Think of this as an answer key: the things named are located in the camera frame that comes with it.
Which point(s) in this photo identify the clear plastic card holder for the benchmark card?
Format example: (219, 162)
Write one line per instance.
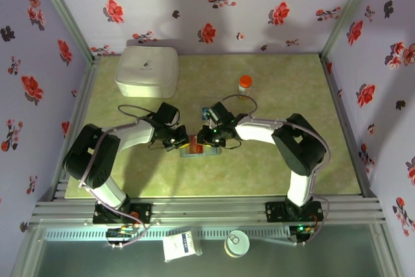
(212, 153)

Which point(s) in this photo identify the red credit card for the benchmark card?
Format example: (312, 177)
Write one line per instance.
(195, 149)

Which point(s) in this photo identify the blue credit card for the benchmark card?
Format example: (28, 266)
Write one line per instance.
(205, 114)

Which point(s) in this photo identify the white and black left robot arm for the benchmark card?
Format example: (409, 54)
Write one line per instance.
(136, 134)

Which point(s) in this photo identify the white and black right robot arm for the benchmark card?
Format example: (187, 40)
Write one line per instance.
(256, 132)

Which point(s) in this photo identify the orange-capped small bottle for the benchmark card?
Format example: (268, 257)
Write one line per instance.
(245, 85)

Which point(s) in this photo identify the white square lidded box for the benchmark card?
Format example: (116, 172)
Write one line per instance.
(146, 69)

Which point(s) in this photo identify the white box with blue label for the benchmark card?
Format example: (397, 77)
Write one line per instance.
(176, 246)

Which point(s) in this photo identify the silver tin can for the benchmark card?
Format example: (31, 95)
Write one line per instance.
(236, 244)

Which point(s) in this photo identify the aluminium mounting rail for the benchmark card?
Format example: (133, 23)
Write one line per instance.
(210, 210)

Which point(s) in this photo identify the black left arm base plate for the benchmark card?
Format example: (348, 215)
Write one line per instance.
(144, 212)

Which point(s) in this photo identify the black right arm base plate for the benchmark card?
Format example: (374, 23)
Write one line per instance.
(274, 212)

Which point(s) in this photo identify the aluminium side rail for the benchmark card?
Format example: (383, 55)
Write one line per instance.
(86, 82)
(337, 95)

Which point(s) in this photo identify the aluminium frame post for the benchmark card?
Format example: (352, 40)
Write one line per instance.
(63, 7)
(349, 7)

